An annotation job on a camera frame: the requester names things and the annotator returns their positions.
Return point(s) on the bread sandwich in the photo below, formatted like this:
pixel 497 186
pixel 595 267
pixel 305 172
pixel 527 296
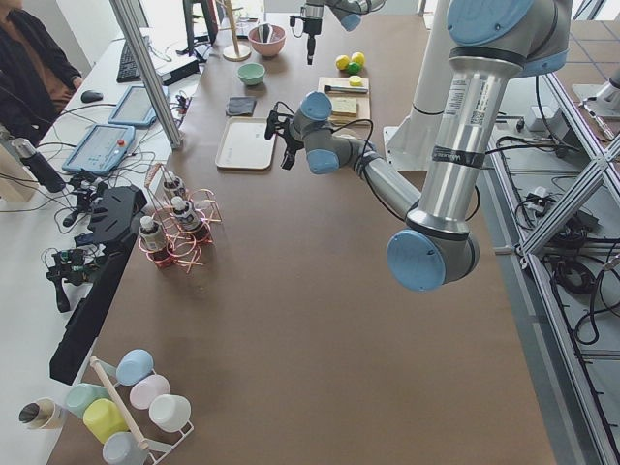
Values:
pixel 343 106

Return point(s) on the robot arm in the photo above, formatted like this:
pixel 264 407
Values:
pixel 481 45
pixel 348 13

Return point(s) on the pink bowl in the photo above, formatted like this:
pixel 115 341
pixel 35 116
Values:
pixel 271 49

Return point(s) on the steel scoop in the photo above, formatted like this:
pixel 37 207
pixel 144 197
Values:
pixel 265 33

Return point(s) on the copper wire bottle rack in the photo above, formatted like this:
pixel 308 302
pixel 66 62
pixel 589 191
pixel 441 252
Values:
pixel 183 249

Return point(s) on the cream rabbit tray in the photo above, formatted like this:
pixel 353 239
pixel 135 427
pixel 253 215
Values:
pixel 243 145

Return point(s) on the yellow lemon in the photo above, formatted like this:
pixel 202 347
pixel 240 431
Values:
pixel 342 62
pixel 358 57

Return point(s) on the seated person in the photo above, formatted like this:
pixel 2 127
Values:
pixel 37 78

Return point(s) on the mint cup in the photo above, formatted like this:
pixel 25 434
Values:
pixel 81 396

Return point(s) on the green lime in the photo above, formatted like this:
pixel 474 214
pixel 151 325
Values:
pixel 353 68

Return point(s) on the grey folded cloth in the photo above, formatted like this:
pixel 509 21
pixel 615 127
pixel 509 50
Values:
pixel 241 106

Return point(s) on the wooden cutting board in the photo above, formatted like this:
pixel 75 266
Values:
pixel 363 101

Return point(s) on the white cup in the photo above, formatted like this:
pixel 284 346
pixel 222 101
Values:
pixel 170 412

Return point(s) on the wooden mug tree stand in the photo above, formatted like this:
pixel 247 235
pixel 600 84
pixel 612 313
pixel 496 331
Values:
pixel 227 43

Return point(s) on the mint green bowl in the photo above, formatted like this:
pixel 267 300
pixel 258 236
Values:
pixel 251 74

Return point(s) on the dark drink bottle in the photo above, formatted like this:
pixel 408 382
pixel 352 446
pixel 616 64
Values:
pixel 152 235
pixel 174 187
pixel 185 214

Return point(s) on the grey blue cup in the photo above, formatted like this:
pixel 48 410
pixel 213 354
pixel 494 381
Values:
pixel 122 449

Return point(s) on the blue teach pendant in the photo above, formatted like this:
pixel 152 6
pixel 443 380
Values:
pixel 101 150
pixel 134 109

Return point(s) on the black computer mouse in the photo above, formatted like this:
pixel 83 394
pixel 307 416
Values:
pixel 91 96

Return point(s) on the yellow cup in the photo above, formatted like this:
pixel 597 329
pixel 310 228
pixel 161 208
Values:
pixel 103 419

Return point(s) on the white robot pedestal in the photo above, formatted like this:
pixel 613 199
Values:
pixel 409 146

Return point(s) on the pink cup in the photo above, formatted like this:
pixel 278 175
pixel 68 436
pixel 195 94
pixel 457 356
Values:
pixel 147 390

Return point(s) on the black monitor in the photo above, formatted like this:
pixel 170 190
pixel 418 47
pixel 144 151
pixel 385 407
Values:
pixel 114 224

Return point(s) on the white wire cup rack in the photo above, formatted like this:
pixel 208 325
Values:
pixel 158 443

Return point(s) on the half lemon slice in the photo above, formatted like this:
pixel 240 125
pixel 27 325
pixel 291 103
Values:
pixel 355 81

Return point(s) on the black water bottle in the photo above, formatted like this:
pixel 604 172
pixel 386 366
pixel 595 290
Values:
pixel 34 160

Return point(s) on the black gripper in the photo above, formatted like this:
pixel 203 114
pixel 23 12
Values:
pixel 310 26
pixel 292 140

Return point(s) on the black keyboard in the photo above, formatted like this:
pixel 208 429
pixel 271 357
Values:
pixel 128 70

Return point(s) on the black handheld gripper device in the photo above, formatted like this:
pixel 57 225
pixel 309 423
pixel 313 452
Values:
pixel 76 267

